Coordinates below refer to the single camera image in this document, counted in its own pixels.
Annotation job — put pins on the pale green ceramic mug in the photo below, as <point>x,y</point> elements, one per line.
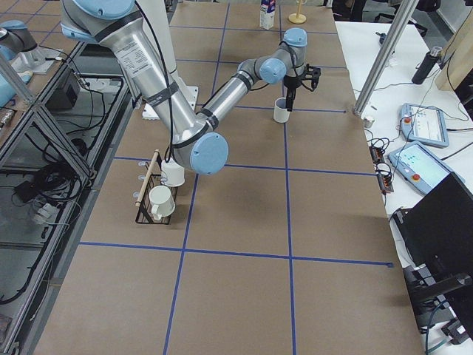
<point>280,112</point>

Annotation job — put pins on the white paper cup upper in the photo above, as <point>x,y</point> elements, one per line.
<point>172,174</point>

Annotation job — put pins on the blue white milk carton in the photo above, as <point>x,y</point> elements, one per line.
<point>267,13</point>

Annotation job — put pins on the blue teach pendant near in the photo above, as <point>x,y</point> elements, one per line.
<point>419,166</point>

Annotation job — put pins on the white paper cup lower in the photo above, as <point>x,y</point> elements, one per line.
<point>162,202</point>

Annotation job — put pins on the black power strip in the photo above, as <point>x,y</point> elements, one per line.
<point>382,169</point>

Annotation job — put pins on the blue teach pendant far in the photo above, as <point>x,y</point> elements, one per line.
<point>425,124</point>

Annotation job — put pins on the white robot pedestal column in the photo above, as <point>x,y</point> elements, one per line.
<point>156,13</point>

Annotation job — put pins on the small metal cup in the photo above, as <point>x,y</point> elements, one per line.
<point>368,121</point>

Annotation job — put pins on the black wire cup rack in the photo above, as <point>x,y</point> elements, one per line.
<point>151,179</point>

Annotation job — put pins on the black bottle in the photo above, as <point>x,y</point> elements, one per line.
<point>428,62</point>

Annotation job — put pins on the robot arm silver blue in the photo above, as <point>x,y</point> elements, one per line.
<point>194,143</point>

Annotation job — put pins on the blue teach pendant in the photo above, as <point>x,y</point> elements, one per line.
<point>419,166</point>
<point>425,124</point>

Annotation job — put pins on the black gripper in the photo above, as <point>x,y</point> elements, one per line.
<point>290,85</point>

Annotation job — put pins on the aluminium frame post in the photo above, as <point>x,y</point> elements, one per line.
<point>394,33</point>

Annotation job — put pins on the white paper cup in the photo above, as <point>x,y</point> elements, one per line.
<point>162,202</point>
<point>172,174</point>

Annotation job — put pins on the wooden cup tree stand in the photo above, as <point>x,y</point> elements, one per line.
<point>298,17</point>

